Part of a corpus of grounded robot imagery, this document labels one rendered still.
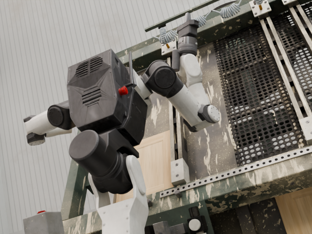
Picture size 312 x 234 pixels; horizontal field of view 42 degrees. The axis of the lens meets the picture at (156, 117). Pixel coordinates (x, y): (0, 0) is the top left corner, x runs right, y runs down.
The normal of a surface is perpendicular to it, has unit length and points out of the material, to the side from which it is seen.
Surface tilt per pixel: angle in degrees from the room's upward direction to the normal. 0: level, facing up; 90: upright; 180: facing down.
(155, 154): 57
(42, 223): 90
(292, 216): 90
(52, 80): 90
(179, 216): 90
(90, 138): 67
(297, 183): 146
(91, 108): 82
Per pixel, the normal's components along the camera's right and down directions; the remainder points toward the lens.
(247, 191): 0.00, 0.65
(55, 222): 0.90, -0.33
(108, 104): -0.39, -0.33
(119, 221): -0.43, -0.58
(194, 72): 0.20, -0.28
